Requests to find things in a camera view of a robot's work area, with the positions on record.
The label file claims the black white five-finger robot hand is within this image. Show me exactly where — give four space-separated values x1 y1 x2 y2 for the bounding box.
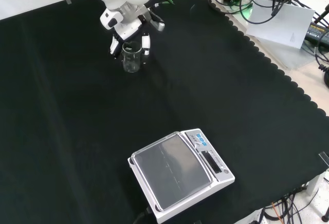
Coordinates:
109 7 166 66

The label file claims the clear glass beaker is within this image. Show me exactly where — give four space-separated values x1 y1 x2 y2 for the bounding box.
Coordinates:
121 41 143 73

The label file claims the black bench cloth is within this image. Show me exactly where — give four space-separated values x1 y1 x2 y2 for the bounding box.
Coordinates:
0 0 329 224

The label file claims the white electronic balance steel pan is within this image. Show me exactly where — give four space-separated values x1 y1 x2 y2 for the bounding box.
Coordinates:
127 128 236 224

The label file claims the pale board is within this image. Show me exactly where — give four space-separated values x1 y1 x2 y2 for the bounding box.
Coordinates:
245 0 316 49

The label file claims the black power adapter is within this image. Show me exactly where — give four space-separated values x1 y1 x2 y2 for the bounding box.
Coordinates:
304 22 329 47

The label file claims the white wrist camera shell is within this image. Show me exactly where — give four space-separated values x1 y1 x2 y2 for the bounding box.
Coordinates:
99 9 123 30

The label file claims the black floor cable tangle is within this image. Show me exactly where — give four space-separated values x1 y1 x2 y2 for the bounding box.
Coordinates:
253 182 329 224

